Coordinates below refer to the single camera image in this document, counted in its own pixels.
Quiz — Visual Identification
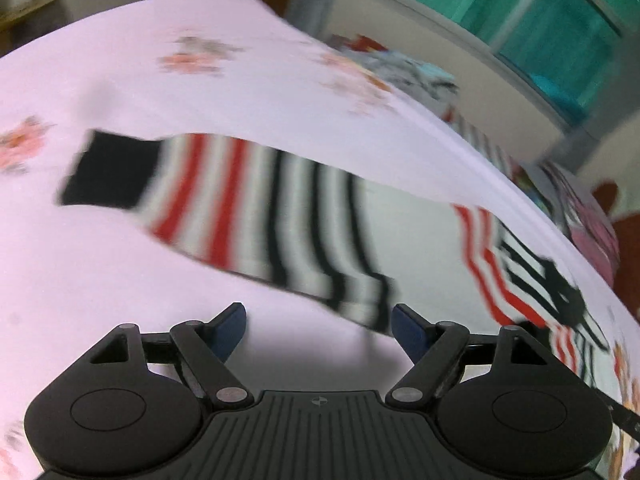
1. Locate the pink floral bed sheet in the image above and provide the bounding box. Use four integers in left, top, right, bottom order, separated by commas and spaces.
0, 0, 640, 480

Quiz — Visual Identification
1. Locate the brown wooden furniture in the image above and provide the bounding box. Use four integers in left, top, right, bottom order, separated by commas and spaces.
0, 0, 68, 53

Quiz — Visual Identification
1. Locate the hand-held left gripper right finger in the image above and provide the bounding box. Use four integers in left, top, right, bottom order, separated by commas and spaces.
385, 302, 551, 406

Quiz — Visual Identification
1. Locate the stack of pink blankets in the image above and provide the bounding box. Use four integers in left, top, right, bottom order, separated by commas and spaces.
520, 162, 621, 281

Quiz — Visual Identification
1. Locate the pile of grey clothes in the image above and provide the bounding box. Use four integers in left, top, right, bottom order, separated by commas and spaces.
325, 35, 458, 111

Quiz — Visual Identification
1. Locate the window with teal glass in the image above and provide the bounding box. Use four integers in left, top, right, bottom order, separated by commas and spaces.
382, 0, 636, 126

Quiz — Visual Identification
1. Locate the grey white striped cloth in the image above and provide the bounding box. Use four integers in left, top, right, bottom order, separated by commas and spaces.
447, 110, 516, 181

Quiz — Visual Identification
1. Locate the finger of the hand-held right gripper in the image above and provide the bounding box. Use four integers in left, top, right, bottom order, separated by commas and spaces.
595, 387, 640, 436

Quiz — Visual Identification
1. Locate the brown white scalloped headboard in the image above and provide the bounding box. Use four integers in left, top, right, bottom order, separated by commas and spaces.
592, 180, 640, 321

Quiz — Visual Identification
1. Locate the red black white striped sock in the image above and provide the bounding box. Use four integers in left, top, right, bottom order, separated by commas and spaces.
452, 204, 613, 383
59, 130, 401, 333

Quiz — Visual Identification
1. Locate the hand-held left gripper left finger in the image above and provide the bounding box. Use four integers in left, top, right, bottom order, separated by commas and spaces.
90, 302, 256, 408

